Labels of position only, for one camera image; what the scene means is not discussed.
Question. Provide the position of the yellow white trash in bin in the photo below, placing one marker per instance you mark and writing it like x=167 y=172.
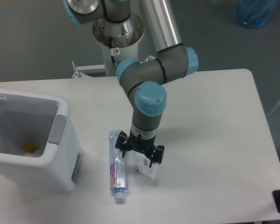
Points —
x=34 y=148

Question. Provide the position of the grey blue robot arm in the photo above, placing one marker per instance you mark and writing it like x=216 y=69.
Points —
x=143 y=82

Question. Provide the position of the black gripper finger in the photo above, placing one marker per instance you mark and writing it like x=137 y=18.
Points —
x=157 y=155
x=122 y=143

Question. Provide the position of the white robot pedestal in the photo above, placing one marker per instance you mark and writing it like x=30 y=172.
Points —
x=118 y=41

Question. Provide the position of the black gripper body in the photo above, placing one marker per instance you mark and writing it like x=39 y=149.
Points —
x=140 y=145

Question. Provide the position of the white trash can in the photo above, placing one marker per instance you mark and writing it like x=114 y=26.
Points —
x=27 y=115

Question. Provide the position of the white paper carton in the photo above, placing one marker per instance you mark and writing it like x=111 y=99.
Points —
x=143 y=173

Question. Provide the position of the clear plastic water bottle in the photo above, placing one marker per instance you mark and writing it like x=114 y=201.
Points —
x=118 y=169

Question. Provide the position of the blue plastic bag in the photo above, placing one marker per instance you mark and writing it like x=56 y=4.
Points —
x=254 y=13

